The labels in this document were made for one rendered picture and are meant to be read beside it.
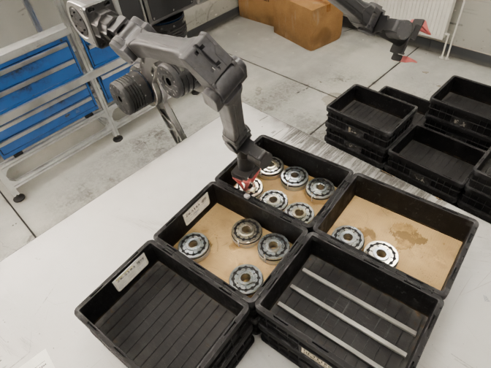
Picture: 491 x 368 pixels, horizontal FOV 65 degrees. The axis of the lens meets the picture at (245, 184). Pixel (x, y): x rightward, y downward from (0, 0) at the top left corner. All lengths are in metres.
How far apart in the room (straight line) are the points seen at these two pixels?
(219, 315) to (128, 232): 0.59
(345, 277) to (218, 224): 0.46
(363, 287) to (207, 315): 0.47
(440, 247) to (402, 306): 0.25
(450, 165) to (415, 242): 1.03
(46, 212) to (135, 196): 1.31
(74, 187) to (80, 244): 1.40
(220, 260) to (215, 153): 0.69
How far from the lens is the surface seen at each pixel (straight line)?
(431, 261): 1.32
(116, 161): 3.08
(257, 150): 1.20
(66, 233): 1.73
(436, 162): 2.32
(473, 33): 4.00
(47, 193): 3.09
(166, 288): 1.26
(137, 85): 1.96
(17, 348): 1.54
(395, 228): 1.37
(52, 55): 2.85
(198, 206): 1.34
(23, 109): 2.85
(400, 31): 1.34
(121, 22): 1.16
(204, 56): 0.83
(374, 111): 2.41
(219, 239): 1.32
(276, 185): 1.45
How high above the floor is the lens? 1.89
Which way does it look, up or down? 46 degrees down
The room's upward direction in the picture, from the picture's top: 8 degrees counter-clockwise
